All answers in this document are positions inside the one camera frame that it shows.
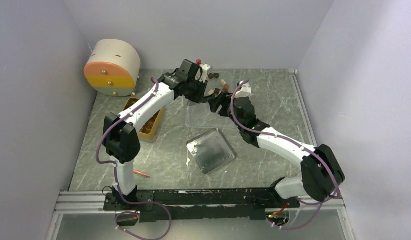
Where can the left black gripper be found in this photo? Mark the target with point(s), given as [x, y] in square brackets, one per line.
[198, 98]

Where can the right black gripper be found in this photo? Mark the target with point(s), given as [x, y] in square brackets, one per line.
[223, 99]

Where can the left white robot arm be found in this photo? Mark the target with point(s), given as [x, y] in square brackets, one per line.
[120, 131]

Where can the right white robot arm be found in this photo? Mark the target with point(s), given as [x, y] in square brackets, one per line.
[320, 173]

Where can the gold chocolate box tray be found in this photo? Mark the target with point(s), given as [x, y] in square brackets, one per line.
[150, 129]

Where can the clear plastic tray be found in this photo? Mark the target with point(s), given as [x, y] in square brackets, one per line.
[200, 115]

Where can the square silver metal lid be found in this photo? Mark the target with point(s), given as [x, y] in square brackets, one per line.
[211, 150]

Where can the round pastel drawer box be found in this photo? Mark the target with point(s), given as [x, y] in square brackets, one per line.
[113, 68]

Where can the red pen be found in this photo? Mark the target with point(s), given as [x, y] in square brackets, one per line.
[142, 174]

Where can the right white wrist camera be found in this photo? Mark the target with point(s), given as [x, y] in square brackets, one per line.
[244, 91]

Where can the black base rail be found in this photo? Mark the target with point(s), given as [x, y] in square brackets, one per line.
[176, 204]

